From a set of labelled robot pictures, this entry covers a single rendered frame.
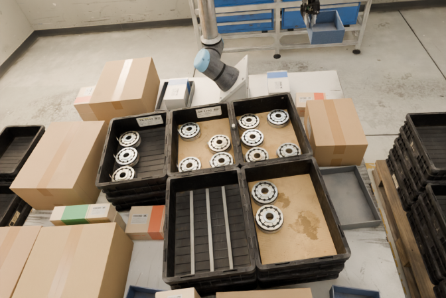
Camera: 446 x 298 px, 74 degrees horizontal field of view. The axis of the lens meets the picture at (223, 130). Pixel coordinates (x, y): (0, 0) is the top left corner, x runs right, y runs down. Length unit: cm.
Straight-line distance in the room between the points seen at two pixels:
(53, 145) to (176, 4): 289
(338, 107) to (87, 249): 124
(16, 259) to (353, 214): 133
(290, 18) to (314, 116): 184
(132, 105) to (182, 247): 87
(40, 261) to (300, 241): 93
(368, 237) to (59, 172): 133
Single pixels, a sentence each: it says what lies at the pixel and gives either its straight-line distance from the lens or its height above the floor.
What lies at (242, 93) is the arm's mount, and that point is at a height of 84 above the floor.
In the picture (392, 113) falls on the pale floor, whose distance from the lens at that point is 289.
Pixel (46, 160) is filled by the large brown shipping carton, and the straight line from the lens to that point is 160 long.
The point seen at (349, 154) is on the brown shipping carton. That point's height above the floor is 79.
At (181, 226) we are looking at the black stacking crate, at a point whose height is 83.
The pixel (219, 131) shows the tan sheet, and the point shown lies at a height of 83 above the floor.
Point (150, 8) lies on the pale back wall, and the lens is 426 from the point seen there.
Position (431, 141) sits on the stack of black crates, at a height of 49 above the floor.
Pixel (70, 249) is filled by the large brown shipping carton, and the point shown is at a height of 90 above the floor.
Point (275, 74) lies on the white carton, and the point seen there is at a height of 79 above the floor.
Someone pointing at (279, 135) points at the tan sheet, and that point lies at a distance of 143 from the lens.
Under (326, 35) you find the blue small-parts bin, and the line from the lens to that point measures 157.
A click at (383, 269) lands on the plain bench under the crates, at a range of 134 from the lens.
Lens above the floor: 190
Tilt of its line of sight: 47 degrees down
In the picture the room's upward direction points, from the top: 10 degrees counter-clockwise
